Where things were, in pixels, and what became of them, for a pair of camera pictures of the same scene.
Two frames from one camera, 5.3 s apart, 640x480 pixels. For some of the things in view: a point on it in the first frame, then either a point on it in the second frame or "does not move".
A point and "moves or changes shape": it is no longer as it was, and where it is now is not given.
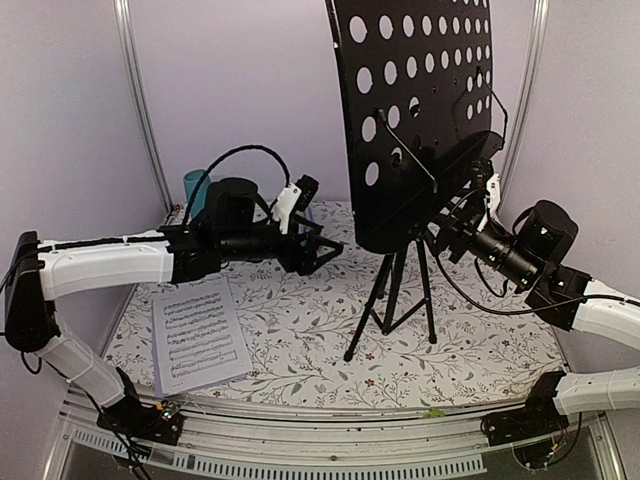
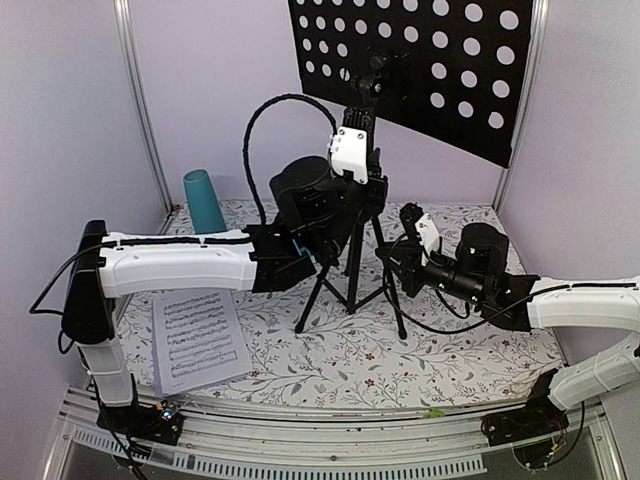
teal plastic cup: (191, 180) does not move
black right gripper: (466, 221) → (409, 252)
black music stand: (415, 82) moves or changes shape
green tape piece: (434, 413) does not move
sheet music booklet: (197, 340) does not move
